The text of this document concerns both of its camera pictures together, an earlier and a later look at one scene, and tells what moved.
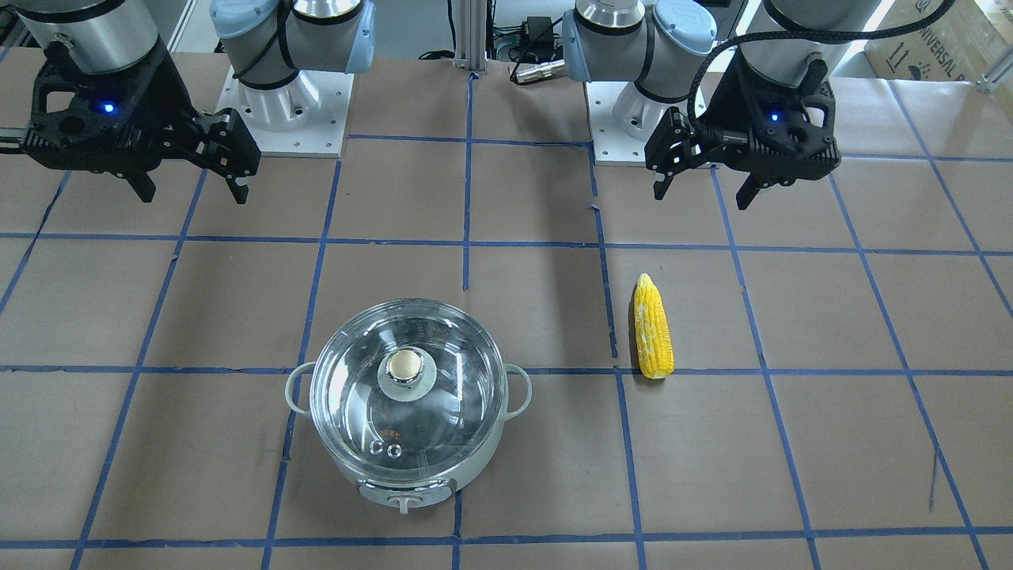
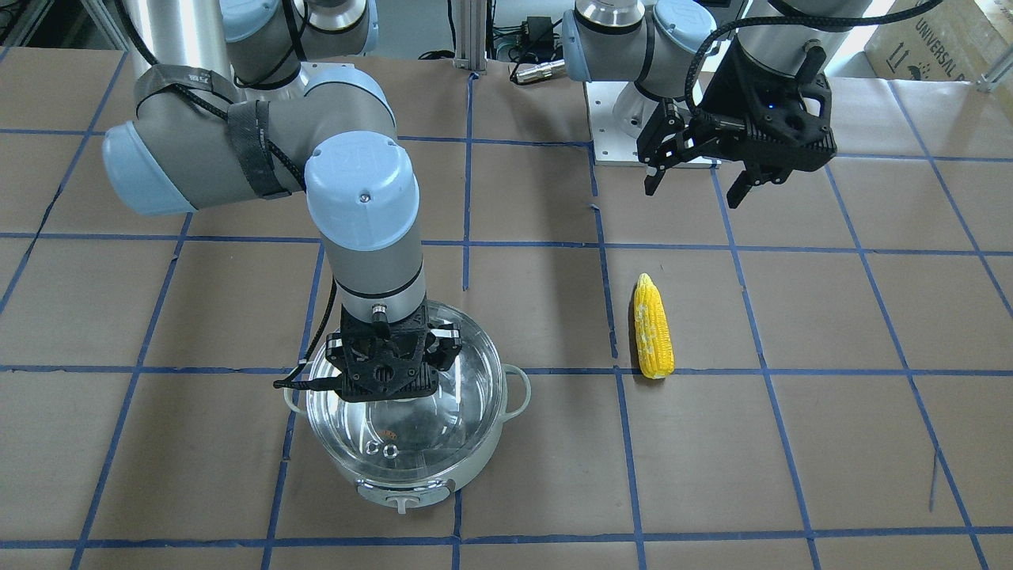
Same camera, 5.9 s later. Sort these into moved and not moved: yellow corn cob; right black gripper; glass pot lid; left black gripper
Moved: right black gripper
Not moved: glass pot lid; left black gripper; yellow corn cob
